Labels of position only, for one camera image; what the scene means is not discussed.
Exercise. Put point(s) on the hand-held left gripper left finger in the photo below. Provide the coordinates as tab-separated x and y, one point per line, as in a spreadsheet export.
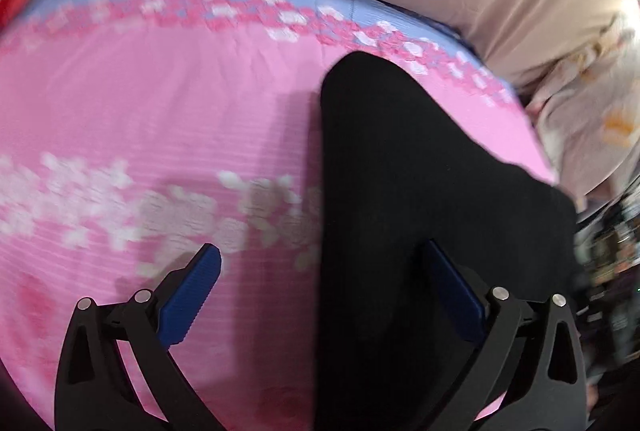
192	291

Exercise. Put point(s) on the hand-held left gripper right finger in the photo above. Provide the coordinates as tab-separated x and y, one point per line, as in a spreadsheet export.
452	291

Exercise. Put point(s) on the black pants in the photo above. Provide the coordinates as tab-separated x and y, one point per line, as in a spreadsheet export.
400	186

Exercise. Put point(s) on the blurred household clutter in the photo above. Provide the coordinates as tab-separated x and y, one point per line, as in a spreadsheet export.
610	251

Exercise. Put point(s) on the pink floral bedsheet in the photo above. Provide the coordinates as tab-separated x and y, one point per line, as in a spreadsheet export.
150	111

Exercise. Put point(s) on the floral fleece blanket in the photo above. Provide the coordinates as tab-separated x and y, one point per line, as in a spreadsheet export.
590	111

